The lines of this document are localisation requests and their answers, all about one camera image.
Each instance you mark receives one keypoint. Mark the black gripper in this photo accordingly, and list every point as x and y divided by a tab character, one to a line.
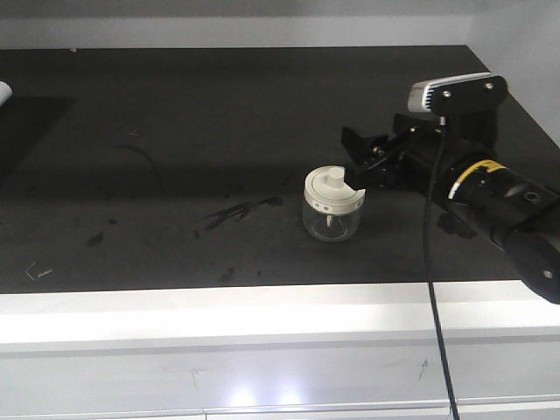
419	149

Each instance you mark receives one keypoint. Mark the glass jar with white lid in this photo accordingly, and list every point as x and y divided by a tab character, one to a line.
332	209

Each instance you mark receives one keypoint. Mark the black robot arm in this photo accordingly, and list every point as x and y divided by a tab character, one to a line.
477	195

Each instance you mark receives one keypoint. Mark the white cabinet below hood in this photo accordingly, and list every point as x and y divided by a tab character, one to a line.
357	351

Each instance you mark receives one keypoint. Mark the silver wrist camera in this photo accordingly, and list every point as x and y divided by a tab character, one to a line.
458	95

